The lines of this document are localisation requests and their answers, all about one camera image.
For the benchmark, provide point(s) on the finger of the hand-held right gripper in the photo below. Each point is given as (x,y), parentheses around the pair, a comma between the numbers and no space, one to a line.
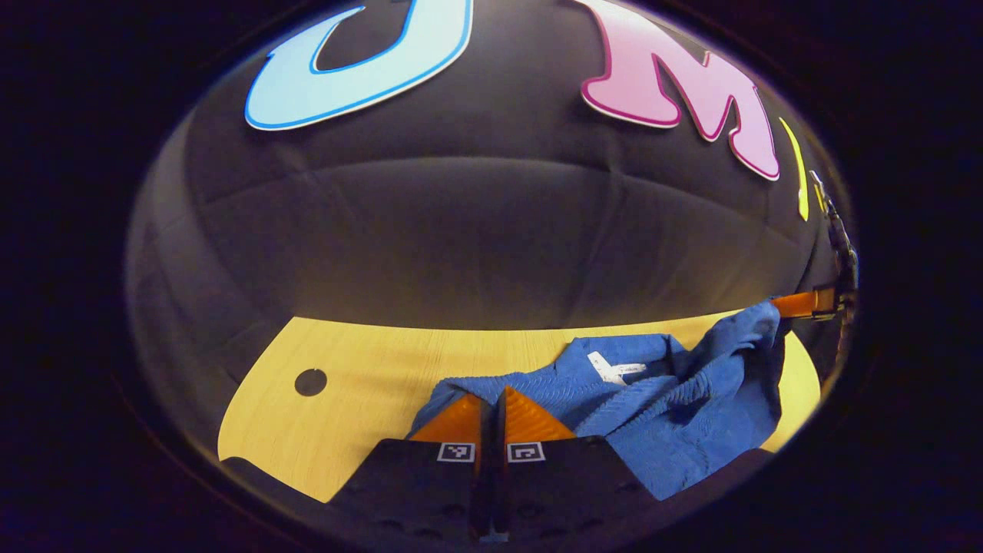
(802,303)

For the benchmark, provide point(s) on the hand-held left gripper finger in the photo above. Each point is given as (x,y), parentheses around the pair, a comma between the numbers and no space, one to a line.
(485,430)
(501,430)

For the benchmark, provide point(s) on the blue knit shirt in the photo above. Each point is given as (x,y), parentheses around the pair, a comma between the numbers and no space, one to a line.
(676,430)

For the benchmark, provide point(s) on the black backdrop cloth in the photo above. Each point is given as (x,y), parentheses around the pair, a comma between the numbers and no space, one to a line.
(461,230)

